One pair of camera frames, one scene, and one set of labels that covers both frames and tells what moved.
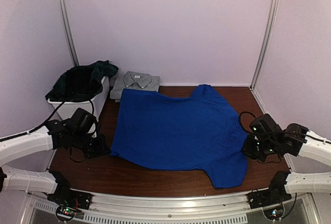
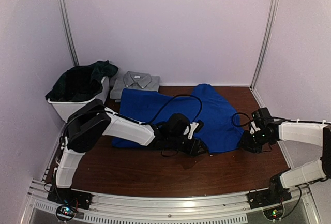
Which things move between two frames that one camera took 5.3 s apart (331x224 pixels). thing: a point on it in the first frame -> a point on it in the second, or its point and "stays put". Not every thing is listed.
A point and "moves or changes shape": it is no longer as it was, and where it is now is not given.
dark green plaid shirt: x=80 y=83 stays put
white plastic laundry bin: x=66 y=110 stays put
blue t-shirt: x=200 y=132 moves or changes shape
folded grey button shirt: x=132 y=79 stays put
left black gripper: x=101 y=147 -> x=195 y=148
